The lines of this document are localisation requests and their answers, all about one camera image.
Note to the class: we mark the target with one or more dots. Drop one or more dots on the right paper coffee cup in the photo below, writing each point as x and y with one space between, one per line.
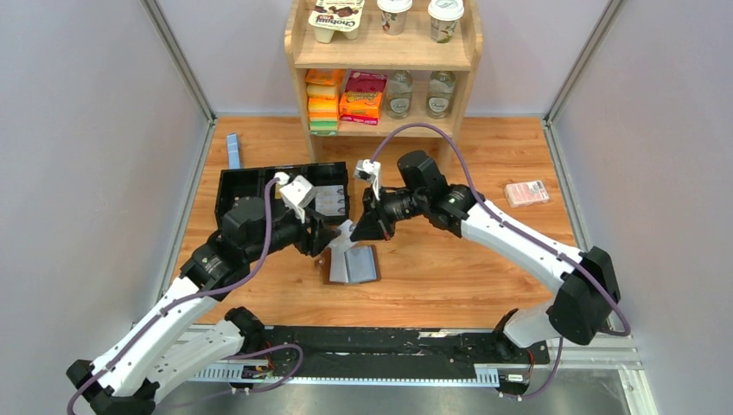
444 18

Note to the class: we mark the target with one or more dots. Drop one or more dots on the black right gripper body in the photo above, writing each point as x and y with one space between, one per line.
400 205

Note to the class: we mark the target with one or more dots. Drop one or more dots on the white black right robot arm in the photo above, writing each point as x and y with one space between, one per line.
583 284

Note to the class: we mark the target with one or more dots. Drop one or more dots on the left glass water bottle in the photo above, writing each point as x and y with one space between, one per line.
399 87

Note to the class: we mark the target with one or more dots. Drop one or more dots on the red snack box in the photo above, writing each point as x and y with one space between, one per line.
365 82

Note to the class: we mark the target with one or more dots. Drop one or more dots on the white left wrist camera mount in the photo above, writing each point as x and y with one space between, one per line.
296 193

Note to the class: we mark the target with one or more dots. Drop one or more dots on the silver vip card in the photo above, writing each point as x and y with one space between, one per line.
343 240
332 196
332 209

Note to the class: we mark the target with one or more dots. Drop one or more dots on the aluminium frame rail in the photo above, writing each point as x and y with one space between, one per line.
608 355

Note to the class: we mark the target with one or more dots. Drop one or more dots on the orange snack box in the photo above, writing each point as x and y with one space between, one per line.
361 104

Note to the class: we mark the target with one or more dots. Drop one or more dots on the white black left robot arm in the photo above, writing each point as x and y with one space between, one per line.
135 375

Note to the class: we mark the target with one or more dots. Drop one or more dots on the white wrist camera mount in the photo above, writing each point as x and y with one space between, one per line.
369 171
296 193

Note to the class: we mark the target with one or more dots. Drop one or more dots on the blue plastic strip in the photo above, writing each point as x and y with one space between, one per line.
233 151

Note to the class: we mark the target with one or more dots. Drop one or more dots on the silver VIP card top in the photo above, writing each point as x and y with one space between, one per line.
332 196

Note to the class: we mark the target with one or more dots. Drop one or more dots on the yogurt cup multipack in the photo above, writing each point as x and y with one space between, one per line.
329 17

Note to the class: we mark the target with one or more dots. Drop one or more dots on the left paper coffee cup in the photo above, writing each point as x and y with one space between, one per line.
394 15

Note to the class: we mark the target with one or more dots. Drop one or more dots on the black three-compartment tray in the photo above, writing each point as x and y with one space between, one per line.
235 184

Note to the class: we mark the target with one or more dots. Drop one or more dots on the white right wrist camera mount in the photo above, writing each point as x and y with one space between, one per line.
369 171

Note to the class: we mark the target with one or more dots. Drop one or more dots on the right glass water bottle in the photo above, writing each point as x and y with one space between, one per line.
440 93

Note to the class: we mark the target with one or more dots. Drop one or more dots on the glass water bottle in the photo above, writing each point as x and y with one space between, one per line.
440 93
399 87

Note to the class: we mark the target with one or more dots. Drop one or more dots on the paper coffee cup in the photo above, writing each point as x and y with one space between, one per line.
444 18
394 15

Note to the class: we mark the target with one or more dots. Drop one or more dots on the brown leather card holder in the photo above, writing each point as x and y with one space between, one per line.
356 265

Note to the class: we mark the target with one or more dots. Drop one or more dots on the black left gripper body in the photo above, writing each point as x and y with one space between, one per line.
287 229

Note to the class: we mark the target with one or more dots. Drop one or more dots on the stack of colourful sponges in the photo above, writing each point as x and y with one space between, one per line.
323 89

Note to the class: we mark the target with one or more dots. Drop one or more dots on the pink wrapped card pack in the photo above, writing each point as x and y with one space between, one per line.
522 194

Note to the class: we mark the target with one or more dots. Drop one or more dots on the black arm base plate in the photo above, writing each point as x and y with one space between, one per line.
387 353

